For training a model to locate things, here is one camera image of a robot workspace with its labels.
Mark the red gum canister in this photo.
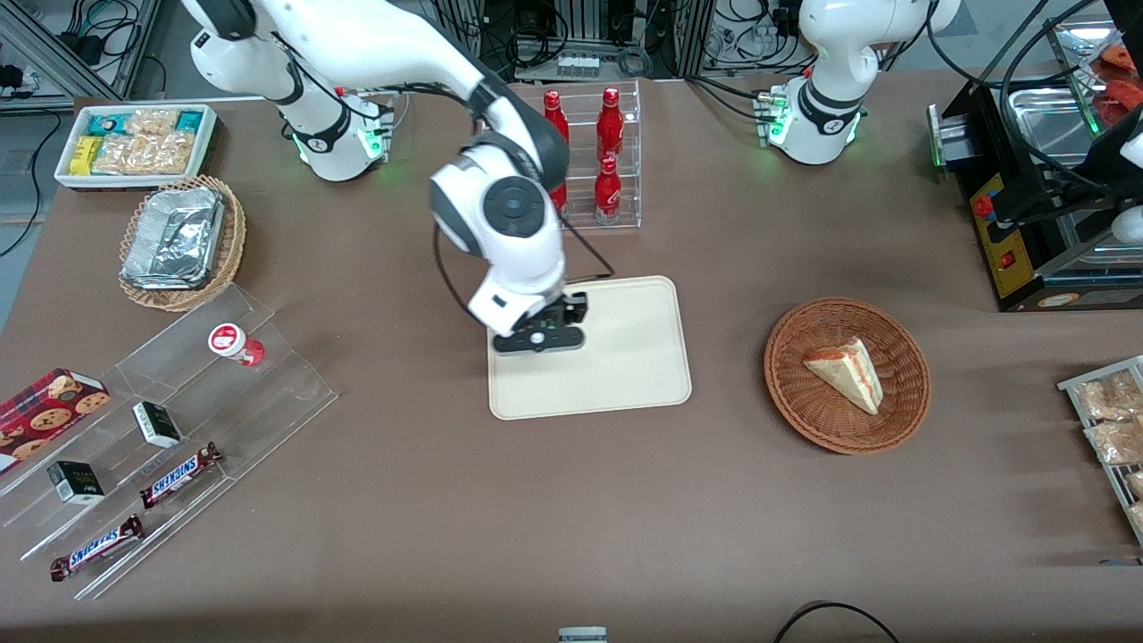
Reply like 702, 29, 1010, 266
208, 322, 266, 368

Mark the metal tray with food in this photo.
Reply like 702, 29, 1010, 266
1052, 18, 1143, 126

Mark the small black box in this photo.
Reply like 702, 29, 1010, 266
132, 401, 183, 449
46, 460, 105, 505

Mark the aluminium profile frame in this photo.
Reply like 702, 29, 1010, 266
0, 0, 162, 99

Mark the oval wicker basket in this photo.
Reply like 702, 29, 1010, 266
118, 175, 247, 312

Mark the stack of aluminium foil trays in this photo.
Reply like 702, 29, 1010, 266
121, 186, 226, 291

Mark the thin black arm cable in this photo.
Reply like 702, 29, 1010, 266
433, 219, 617, 322

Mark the red chocolate chip cookie box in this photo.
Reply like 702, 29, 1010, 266
0, 368, 113, 476

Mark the clear acrylic bottle rack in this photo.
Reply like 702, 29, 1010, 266
534, 79, 642, 230

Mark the clear cracker packet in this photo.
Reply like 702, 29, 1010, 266
94, 132, 196, 175
125, 109, 179, 137

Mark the round wicker basket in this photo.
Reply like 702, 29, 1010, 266
763, 297, 932, 455

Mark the triangular sandwich slice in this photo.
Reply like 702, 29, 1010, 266
802, 337, 885, 416

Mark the clear acrylic stepped display stand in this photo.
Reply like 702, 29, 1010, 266
0, 284, 338, 601

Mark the black machine with yellow panel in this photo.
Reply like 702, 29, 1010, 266
929, 80, 1143, 313

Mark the black floor cable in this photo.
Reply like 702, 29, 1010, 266
0, 112, 54, 258

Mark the black looped cable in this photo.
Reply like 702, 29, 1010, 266
772, 601, 901, 643

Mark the Snickers chocolate bar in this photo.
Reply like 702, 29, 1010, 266
49, 514, 146, 583
138, 442, 224, 510

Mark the cream rectangular plastic tray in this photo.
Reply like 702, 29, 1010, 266
487, 275, 693, 422

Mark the white plastic snack bin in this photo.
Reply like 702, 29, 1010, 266
54, 103, 218, 191

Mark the thick black machine cable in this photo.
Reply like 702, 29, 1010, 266
927, 0, 1077, 113

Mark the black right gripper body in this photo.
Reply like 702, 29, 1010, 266
494, 293, 588, 356

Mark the stainless steel tray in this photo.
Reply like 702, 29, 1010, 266
1007, 88, 1104, 171

